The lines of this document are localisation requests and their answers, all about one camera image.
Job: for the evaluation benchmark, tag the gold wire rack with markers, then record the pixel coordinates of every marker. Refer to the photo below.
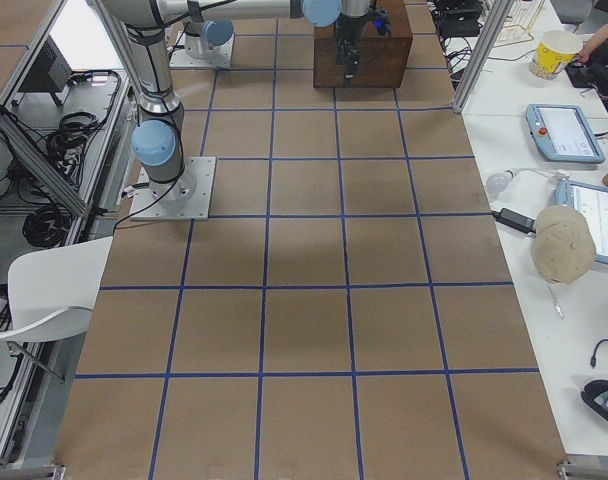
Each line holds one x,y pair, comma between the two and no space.
519,23

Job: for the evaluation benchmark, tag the blue teach pendant near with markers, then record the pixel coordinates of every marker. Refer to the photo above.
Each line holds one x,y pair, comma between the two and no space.
592,202

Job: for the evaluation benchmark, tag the beige baseball cap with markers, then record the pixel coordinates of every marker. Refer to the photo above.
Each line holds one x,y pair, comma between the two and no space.
563,249

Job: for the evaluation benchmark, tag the blue teach pendant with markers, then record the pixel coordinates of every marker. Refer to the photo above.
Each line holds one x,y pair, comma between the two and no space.
592,202
561,133

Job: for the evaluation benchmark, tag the white plastic chair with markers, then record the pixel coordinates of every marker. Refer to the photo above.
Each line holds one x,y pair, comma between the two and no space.
51,294

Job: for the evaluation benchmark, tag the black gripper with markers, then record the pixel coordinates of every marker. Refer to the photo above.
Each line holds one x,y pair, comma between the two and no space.
345,31

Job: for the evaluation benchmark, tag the black power adapter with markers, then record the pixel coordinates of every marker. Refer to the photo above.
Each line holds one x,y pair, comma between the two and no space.
514,220

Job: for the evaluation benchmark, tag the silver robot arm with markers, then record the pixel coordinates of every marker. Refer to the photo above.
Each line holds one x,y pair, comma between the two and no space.
214,32
157,141

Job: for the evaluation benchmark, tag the yellow popcorn bucket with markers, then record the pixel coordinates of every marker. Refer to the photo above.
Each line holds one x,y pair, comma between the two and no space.
554,52

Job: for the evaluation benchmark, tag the dark wooden drawer cabinet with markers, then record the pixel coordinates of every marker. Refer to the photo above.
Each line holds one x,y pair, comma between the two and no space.
384,46

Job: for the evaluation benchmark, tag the white light bulb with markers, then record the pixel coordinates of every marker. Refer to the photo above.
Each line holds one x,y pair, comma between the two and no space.
499,182

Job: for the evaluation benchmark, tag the blue teach pendant far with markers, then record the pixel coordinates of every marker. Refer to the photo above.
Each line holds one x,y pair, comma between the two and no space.
561,133

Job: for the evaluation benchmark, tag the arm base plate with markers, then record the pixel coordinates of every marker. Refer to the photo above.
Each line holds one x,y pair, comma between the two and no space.
220,59
189,198

